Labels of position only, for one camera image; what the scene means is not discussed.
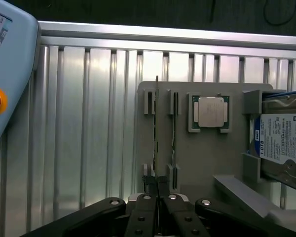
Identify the grey gripper side block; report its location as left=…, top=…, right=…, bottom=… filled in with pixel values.
left=127, top=193, right=188, bottom=203

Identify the silver CPU chip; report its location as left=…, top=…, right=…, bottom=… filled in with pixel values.
left=192, top=95, right=230, bottom=130

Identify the grey parts rack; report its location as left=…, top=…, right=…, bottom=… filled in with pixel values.
left=137, top=80, right=296, bottom=224

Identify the hard disk with blue rails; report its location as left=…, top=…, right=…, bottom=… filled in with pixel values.
left=246, top=90, right=296, bottom=196

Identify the light blue teach pendant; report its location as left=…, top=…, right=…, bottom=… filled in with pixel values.
left=0, top=0, right=42, bottom=158

